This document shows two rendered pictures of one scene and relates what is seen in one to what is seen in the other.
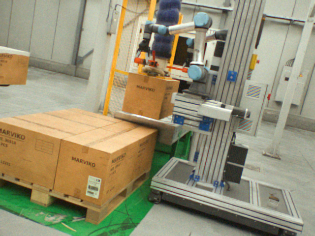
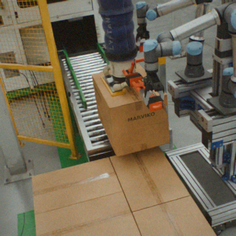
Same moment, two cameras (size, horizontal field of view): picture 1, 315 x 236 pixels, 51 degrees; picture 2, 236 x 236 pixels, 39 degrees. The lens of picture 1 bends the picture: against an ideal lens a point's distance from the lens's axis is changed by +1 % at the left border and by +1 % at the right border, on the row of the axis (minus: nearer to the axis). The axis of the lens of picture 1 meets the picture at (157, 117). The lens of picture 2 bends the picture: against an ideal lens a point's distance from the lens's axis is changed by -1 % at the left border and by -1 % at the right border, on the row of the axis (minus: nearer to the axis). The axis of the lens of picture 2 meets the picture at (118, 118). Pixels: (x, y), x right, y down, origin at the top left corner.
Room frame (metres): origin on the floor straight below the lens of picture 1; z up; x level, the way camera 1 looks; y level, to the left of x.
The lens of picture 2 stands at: (1.53, 1.16, 2.15)
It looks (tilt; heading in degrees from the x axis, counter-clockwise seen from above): 31 degrees down; 334
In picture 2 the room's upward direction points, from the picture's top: 7 degrees counter-clockwise
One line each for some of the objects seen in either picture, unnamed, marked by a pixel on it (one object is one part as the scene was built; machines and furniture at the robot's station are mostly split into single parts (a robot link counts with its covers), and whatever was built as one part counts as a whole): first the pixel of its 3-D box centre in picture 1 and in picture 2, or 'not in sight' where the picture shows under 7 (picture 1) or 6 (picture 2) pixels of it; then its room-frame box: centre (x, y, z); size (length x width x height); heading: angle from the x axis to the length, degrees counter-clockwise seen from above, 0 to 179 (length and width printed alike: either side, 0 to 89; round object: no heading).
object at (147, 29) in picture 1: (149, 27); (151, 51); (2.94, 0.23, 1.50); 0.09 x 0.08 x 0.11; 67
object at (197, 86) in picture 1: (198, 86); (231, 95); (2.86, -0.29, 1.09); 0.15 x 0.15 x 0.10
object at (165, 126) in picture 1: (143, 121); (130, 141); (3.46, 0.13, 0.58); 0.70 x 0.03 x 0.06; 75
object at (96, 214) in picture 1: (80, 173); not in sight; (2.89, 0.60, 0.07); 1.20 x 1.00 x 0.14; 165
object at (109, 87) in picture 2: (147, 73); (111, 82); (3.53, 0.20, 1.09); 0.34 x 0.10 x 0.05; 167
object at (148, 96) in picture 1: (152, 95); (128, 107); (3.50, 0.10, 0.87); 0.60 x 0.40 x 0.40; 166
